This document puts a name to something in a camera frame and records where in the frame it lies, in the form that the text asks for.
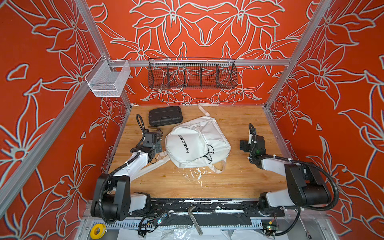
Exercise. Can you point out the white backpack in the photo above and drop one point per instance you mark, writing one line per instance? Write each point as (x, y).
(194, 144)

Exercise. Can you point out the silver wrench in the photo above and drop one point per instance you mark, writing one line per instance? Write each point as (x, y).
(308, 235)

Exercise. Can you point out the white wire wall basket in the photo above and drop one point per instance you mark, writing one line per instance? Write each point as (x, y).
(105, 79)

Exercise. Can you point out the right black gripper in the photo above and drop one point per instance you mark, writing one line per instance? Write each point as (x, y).
(245, 145)

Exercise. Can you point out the yellow tape roll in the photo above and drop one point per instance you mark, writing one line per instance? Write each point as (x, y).
(98, 231)

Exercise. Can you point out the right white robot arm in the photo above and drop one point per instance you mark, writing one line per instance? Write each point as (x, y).
(308, 186)

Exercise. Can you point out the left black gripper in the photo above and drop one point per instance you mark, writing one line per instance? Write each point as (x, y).
(157, 146)

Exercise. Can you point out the black wire wall basket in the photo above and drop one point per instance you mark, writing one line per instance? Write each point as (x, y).
(182, 73)

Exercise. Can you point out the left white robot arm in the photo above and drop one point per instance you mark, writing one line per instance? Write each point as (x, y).
(113, 200)

